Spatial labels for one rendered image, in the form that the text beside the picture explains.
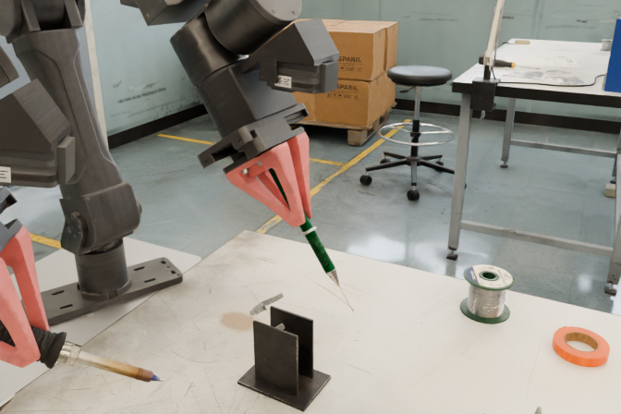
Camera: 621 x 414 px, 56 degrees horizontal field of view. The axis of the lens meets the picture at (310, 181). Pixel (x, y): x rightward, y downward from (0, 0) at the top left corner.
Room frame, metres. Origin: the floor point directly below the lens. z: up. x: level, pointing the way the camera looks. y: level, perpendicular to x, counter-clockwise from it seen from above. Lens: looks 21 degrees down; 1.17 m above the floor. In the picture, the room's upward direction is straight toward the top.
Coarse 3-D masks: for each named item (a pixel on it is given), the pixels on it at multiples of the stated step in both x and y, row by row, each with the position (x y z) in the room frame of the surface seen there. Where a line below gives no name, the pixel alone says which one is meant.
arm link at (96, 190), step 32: (32, 0) 0.68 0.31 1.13; (64, 0) 0.71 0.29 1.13; (32, 32) 0.67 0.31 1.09; (64, 32) 0.70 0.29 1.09; (32, 64) 0.68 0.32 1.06; (64, 64) 0.68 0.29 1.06; (64, 96) 0.67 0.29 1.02; (96, 128) 0.68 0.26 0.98; (96, 160) 0.66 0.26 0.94; (64, 192) 0.66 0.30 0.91; (96, 192) 0.64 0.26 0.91; (128, 192) 0.67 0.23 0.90; (96, 224) 0.63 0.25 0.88; (128, 224) 0.66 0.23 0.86
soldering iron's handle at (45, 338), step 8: (0, 320) 0.32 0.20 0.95; (0, 328) 0.32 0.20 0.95; (32, 328) 0.33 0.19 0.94; (40, 328) 0.33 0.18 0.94; (0, 336) 0.32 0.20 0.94; (8, 336) 0.32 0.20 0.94; (40, 336) 0.32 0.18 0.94; (48, 336) 0.33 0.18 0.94; (56, 336) 0.33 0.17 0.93; (64, 336) 0.33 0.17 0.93; (8, 344) 0.32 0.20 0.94; (40, 344) 0.32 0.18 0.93; (48, 344) 0.32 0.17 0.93; (56, 344) 0.32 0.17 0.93; (40, 352) 0.32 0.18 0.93; (48, 352) 0.32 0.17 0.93; (56, 352) 0.32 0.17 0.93; (40, 360) 0.32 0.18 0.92; (48, 360) 0.32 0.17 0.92; (56, 360) 0.32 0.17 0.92
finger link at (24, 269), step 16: (0, 224) 0.33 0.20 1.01; (16, 224) 0.35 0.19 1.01; (0, 240) 0.32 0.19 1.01; (16, 240) 0.34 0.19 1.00; (0, 256) 0.34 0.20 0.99; (16, 256) 0.34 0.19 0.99; (32, 256) 0.35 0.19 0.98; (16, 272) 0.34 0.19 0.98; (32, 272) 0.34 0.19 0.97; (32, 288) 0.34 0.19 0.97; (32, 304) 0.34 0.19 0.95; (32, 320) 0.34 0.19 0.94
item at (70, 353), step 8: (64, 344) 0.33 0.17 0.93; (72, 344) 0.33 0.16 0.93; (64, 352) 0.32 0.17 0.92; (72, 352) 0.32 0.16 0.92; (80, 352) 0.33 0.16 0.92; (64, 360) 0.32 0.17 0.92; (72, 360) 0.32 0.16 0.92; (80, 360) 0.33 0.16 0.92; (88, 360) 0.33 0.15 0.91; (96, 360) 0.33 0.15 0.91; (104, 360) 0.33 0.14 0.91; (112, 360) 0.33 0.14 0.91; (104, 368) 0.33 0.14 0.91; (112, 368) 0.33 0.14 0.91; (120, 368) 0.33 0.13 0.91; (128, 368) 0.33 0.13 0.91; (136, 368) 0.33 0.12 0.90; (128, 376) 0.33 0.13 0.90; (136, 376) 0.33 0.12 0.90; (144, 376) 0.33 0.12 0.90
